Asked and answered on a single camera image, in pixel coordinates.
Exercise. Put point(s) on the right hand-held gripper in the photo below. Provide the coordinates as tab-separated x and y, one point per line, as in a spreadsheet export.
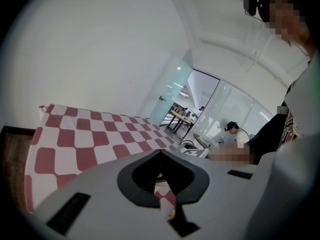
195	152

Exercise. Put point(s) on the round black marble table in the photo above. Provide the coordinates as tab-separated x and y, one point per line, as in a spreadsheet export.
202	140

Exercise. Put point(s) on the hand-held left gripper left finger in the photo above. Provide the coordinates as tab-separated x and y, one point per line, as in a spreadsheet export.
100	189

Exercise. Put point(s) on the clear plastic visor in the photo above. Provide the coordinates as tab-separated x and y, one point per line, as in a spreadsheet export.
252	59

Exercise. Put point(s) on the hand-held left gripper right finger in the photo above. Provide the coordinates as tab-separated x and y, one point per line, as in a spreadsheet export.
220	196

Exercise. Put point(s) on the black head camera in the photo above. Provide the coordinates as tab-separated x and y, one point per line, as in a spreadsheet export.
250	1

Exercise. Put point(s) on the black printed t-shirt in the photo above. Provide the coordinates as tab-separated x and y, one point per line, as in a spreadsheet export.
267	139

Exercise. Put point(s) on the person's right forearm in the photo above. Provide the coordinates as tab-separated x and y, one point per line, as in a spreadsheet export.
232	156

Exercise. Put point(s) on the frosted glass door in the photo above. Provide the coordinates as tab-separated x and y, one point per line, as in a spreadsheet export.
175	89

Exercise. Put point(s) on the long wooden table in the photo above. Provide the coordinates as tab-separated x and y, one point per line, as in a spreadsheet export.
178	115

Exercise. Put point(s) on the red white checkered tablecloth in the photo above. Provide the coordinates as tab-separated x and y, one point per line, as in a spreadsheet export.
75	139

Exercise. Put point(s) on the person's head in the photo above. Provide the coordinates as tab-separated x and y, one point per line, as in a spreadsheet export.
285	16

